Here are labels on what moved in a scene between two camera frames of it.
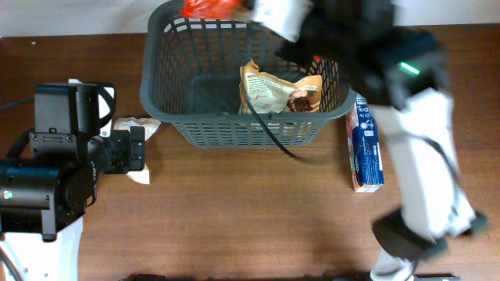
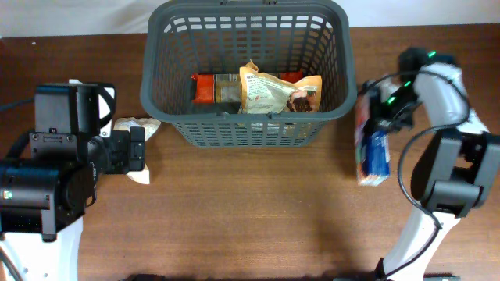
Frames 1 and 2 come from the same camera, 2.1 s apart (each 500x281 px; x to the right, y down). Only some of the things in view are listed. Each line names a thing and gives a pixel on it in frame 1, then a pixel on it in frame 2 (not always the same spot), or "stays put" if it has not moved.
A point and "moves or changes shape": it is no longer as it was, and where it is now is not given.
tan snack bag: (262, 92) stays put
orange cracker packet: (210, 8) to (226, 87)
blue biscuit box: (363, 148) moves or changes shape
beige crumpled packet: (150, 126) stays put
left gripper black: (130, 151) stays put
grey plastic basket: (191, 76) stays put
